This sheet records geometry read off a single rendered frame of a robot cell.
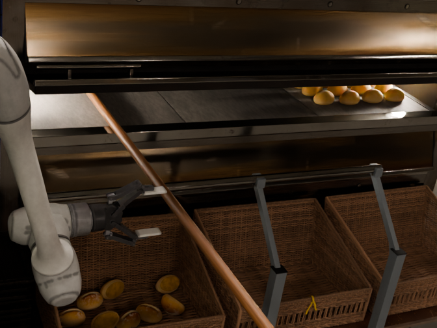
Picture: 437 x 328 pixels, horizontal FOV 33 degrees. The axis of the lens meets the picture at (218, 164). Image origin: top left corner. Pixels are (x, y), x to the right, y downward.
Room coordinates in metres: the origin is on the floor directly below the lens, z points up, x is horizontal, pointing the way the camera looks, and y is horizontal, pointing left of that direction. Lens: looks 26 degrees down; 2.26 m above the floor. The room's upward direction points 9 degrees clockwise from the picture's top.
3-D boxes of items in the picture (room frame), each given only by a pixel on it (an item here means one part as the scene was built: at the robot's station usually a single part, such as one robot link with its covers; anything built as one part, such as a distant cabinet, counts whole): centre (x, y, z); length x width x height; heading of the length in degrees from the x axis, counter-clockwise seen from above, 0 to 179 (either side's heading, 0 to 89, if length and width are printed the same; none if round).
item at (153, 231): (1.80, 0.17, 1.13); 0.07 x 0.03 x 0.01; 119
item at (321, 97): (3.27, -0.43, 1.21); 0.61 x 0.48 x 0.06; 29
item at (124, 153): (2.60, -0.14, 1.02); 1.79 x 0.11 x 0.19; 119
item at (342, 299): (2.38, -0.28, 0.72); 0.56 x 0.49 x 0.28; 118
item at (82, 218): (1.70, 0.35, 1.20); 0.09 x 0.06 x 0.09; 29
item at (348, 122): (2.62, -0.13, 1.16); 1.80 x 0.06 x 0.04; 119
